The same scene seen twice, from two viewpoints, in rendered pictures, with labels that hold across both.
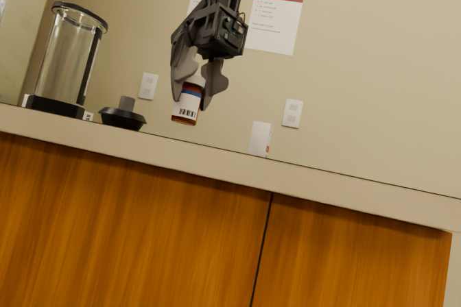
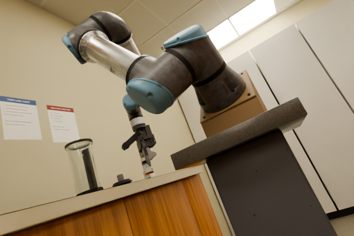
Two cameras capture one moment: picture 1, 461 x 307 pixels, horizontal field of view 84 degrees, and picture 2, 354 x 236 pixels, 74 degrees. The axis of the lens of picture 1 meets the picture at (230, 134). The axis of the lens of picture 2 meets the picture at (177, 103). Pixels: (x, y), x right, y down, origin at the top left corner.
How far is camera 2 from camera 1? 1.12 m
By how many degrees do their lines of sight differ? 72
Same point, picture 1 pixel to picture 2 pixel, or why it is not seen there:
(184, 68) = (150, 155)
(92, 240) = (166, 216)
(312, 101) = (98, 164)
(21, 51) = not seen: outside the picture
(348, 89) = (109, 153)
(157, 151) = (169, 177)
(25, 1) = not seen: outside the picture
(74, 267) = (167, 228)
